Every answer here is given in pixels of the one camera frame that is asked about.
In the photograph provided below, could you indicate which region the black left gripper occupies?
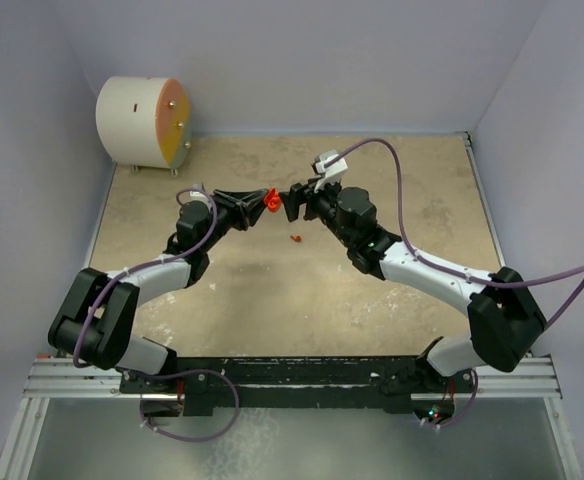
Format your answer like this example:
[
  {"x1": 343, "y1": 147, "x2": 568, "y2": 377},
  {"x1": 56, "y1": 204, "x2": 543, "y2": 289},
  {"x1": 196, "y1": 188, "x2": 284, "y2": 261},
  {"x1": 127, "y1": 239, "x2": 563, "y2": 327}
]
[{"x1": 199, "y1": 190, "x2": 269, "y2": 253}]

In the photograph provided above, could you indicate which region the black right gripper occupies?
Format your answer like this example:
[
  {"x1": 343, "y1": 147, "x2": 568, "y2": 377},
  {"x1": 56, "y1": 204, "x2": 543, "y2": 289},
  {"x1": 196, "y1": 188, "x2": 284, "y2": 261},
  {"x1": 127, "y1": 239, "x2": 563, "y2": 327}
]
[{"x1": 279, "y1": 174, "x2": 355, "y2": 248}]

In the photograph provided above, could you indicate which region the orange earbud charging case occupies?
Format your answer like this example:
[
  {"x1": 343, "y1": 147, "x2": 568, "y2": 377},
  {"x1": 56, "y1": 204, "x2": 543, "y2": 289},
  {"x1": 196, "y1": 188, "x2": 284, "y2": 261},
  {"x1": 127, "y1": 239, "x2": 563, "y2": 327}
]
[{"x1": 263, "y1": 188, "x2": 282, "y2": 213}]

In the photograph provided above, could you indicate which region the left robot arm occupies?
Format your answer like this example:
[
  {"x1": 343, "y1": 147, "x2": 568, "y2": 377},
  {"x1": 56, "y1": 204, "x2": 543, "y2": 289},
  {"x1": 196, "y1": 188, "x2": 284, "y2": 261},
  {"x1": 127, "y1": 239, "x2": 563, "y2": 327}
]
[{"x1": 47, "y1": 188, "x2": 271, "y2": 369}]

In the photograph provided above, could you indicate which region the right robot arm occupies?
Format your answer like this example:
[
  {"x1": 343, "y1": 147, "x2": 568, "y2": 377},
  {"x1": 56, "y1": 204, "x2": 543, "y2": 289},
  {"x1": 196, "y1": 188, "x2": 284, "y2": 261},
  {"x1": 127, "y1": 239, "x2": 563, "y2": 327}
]
[{"x1": 280, "y1": 183, "x2": 547, "y2": 391}]

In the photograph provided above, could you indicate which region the round tricolour drawer cabinet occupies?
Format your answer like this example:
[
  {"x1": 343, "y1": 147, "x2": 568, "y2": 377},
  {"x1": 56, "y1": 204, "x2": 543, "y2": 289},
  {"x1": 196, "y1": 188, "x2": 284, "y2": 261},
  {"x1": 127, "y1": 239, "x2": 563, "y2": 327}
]
[{"x1": 95, "y1": 76, "x2": 192, "y2": 177}]

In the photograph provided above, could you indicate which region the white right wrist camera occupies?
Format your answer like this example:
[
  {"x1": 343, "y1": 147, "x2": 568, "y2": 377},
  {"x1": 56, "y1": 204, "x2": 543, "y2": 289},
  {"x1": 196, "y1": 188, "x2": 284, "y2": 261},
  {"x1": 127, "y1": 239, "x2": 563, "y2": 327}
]
[{"x1": 312, "y1": 150, "x2": 348, "y2": 193}]

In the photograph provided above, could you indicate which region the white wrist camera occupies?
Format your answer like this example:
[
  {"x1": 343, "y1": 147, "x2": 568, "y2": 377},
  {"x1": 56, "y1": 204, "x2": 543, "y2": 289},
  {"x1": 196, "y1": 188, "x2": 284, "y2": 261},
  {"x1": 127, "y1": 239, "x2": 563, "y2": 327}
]
[
  {"x1": 312, "y1": 150, "x2": 348, "y2": 193},
  {"x1": 188, "y1": 183, "x2": 209, "y2": 204}
]

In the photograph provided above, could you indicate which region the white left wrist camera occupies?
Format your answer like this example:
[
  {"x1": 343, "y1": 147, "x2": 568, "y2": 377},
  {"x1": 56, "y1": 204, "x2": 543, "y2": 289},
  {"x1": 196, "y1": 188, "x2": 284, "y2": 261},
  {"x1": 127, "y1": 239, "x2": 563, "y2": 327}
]
[{"x1": 188, "y1": 183, "x2": 209, "y2": 204}]

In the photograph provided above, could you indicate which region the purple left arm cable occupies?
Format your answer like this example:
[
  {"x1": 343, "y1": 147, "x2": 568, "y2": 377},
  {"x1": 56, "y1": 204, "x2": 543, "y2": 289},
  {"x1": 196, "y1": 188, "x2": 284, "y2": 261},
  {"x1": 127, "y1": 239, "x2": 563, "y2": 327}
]
[{"x1": 73, "y1": 188, "x2": 241, "y2": 442}]

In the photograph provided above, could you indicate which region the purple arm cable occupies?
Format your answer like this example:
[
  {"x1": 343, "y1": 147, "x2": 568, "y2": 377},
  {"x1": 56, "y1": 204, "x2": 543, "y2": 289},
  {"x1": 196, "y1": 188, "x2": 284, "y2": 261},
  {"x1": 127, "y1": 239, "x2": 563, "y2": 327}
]
[
  {"x1": 73, "y1": 188, "x2": 241, "y2": 442},
  {"x1": 326, "y1": 138, "x2": 584, "y2": 430}
]

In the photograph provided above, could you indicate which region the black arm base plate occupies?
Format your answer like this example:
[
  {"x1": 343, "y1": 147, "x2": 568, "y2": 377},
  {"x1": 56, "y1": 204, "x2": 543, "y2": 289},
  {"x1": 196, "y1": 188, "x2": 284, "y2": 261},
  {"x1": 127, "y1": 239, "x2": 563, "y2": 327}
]
[{"x1": 120, "y1": 355, "x2": 474, "y2": 417}]

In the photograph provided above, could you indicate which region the aluminium rail frame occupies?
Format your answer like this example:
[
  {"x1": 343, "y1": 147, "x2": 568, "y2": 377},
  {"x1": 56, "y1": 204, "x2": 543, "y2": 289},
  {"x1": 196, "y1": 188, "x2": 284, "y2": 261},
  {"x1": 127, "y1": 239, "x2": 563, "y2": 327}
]
[{"x1": 0, "y1": 151, "x2": 581, "y2": 479}]

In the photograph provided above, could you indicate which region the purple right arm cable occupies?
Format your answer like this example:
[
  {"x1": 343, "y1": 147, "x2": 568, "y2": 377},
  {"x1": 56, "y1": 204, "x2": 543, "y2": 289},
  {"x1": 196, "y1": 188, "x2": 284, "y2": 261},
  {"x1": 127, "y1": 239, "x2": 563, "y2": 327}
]
[{"x1": 326, "y1": 138, "x2": 584, "y2": 430}]

